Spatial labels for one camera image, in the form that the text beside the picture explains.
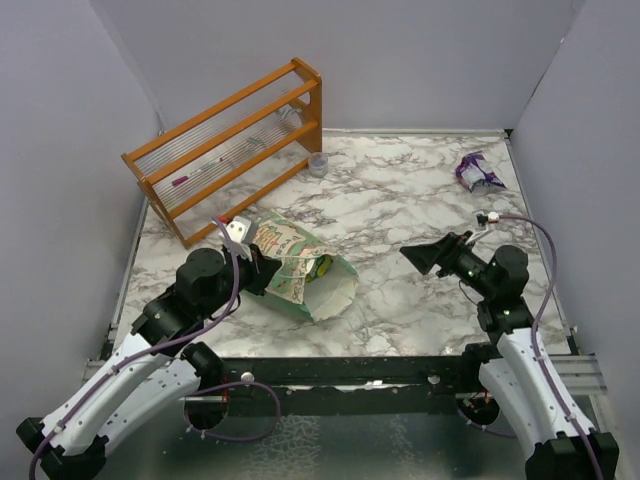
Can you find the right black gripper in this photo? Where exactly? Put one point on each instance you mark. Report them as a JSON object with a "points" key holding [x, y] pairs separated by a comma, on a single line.
{"points": [[442, 253]]}

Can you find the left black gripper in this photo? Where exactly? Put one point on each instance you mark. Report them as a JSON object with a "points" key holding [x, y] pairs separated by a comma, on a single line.
{"points": [[261, 269]]}

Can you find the green paper bag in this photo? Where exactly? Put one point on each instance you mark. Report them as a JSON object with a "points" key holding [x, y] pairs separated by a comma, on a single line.
{"points": [[324, 298]]}

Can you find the purple snack packet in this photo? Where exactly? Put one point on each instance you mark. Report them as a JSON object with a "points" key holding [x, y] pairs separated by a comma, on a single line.
{"points": [[475, 172]]}

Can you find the green chips packet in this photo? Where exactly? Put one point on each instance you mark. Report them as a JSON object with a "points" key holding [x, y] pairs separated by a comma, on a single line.
{"points": [[318, 268]]}

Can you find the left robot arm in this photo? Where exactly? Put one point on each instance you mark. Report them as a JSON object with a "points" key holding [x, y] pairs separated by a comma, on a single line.
{"points": [[161, 360]]}

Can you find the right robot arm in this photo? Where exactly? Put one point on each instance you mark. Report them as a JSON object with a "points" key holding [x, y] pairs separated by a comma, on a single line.
{"points": [[559, 441]]}

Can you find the orange wooden rack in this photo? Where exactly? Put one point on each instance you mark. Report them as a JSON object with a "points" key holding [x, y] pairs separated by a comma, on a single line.
{"points": [[248, 172]]}

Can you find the purple marker pen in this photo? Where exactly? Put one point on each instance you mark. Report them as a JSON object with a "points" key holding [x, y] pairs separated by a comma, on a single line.
{"points": [[183, 179]]}

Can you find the small clear plastic cup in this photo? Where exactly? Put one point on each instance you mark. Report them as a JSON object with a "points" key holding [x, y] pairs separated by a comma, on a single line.
{"points": [[318, 164]]}

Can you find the grey clip on rack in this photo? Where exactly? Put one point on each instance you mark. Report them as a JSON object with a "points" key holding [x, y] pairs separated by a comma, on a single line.
{"points": [[289, 115]]}

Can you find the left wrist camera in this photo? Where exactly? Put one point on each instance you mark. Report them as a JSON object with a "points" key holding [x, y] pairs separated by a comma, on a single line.
{"points": [[241, 232]]}

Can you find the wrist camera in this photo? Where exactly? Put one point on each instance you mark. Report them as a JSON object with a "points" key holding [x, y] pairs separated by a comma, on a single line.
{"points": [[241, 232], [485, 222]]}

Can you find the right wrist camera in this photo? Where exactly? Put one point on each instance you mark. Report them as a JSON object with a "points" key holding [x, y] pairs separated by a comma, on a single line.
{"points": [[485, 222]]}

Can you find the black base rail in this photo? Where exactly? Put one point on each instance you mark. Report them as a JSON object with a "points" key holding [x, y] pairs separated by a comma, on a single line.
{"points": [[330, 386]]}

